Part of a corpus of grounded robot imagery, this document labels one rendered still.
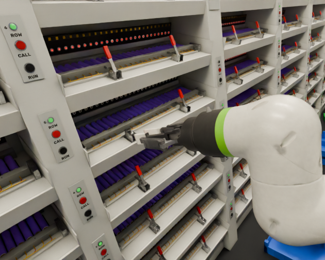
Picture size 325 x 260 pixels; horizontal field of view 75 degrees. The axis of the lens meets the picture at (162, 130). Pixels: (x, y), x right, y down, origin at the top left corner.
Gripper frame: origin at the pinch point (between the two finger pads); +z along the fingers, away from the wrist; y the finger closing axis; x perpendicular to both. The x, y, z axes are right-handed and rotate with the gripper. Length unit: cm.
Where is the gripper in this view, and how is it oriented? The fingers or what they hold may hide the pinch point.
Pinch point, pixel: (147, 136)
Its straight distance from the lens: 60.0
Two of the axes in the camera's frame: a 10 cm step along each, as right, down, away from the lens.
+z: -6.4, 0.5, 7.7
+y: 7.0, -3.8, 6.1
